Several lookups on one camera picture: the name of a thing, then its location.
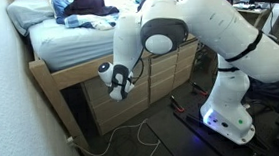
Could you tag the light wooden drawer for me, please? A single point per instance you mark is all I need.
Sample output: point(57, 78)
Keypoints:
point(95, 91)

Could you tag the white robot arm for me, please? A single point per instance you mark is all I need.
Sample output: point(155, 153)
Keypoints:
point(209, 35)

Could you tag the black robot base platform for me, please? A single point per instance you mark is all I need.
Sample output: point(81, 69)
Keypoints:
point(178, 141)

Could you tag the narrow wooden drawer stack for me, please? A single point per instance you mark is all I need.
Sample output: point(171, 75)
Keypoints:
point(169, 72)

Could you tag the wooden under-bed drawer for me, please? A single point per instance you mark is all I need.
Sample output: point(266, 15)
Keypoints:
point(122, 114)

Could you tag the light blue mattress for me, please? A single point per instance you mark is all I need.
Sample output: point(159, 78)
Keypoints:
point(76, 43)

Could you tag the blue patterned blanket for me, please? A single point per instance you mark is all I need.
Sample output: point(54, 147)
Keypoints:
point(91, 23)

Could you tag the dark navy garment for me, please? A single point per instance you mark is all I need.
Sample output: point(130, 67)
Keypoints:
point(87, 5)

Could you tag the wooden desk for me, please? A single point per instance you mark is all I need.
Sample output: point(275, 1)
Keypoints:
point(251, 12)

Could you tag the light blue pillow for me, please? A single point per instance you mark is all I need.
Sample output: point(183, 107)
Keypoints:
point(27, 13)

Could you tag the blue fabric pile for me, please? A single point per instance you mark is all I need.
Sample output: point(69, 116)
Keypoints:
point(274, 89)

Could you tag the wooden bed frame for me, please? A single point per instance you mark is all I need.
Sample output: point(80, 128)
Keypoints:
point(72, 75)

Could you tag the white wall plug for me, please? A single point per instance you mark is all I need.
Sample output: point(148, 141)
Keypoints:
point(70, 140)

